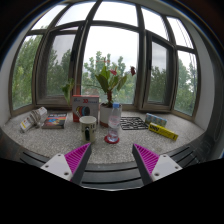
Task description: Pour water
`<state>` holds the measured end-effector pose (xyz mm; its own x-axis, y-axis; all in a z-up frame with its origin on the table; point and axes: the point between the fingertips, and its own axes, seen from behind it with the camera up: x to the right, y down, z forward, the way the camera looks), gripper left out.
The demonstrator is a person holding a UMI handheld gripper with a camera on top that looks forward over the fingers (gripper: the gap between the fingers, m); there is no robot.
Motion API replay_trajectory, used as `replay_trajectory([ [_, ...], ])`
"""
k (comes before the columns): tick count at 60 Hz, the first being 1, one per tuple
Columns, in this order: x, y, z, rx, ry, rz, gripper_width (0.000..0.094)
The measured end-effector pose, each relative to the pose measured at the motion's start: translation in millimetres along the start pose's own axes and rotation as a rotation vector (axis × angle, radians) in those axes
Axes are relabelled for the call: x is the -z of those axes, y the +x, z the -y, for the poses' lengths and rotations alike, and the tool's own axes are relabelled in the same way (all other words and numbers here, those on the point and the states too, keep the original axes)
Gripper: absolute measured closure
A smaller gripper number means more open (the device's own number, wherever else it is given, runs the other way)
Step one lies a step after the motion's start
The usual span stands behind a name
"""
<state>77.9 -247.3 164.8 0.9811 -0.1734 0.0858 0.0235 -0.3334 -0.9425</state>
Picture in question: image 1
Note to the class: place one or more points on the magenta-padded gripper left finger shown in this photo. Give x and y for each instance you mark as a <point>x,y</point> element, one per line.
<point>63,165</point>

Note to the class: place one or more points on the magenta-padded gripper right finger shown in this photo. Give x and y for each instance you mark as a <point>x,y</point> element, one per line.
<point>160,166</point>

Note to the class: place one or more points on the clear blue-capped water bottle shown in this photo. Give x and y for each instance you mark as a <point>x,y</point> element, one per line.
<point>114,125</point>

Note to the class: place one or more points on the long yellow box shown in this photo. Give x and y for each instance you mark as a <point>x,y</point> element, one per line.
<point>163,131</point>

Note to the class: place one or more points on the dark colourful book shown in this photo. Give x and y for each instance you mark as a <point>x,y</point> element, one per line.
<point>55,121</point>

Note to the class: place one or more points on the small light blue box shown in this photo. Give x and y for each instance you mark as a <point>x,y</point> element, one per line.
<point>156,118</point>

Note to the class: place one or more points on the flat round red coaster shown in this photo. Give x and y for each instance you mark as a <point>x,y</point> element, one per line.
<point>107,140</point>

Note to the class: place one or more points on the black lattice mat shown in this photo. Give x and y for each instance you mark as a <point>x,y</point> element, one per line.
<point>133,123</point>

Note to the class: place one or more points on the red white filament spool box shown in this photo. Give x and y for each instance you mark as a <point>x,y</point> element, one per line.
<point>85,108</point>

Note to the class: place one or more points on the red-flowered plant in white pot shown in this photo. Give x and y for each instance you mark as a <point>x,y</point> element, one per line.
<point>108,81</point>

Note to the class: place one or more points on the grey framed bay window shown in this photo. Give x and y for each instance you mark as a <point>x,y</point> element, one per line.
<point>141,66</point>

